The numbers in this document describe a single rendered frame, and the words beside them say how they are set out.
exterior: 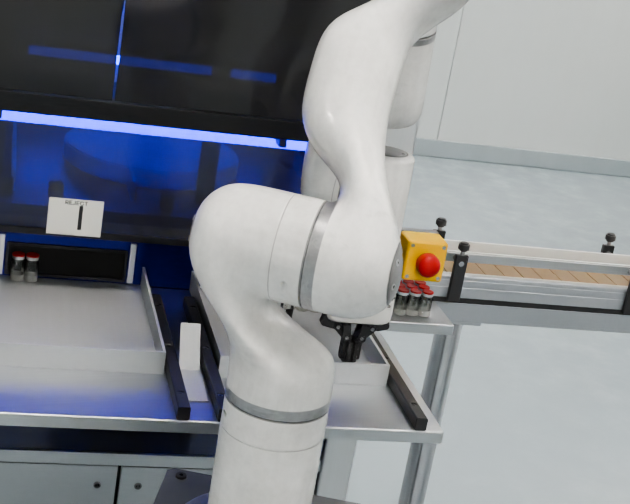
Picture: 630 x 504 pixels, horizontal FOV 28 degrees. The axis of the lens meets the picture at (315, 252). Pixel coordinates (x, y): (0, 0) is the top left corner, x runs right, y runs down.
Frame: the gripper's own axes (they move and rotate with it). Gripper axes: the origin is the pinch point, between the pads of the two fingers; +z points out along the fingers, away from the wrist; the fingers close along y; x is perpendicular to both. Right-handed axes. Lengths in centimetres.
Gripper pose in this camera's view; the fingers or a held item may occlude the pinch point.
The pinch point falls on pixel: (349, 350)
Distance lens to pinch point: 190.3
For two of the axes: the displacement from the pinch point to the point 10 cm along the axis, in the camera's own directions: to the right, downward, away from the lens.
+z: -1.6, 9.3, 3.2
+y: -9.6, -0.8, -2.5
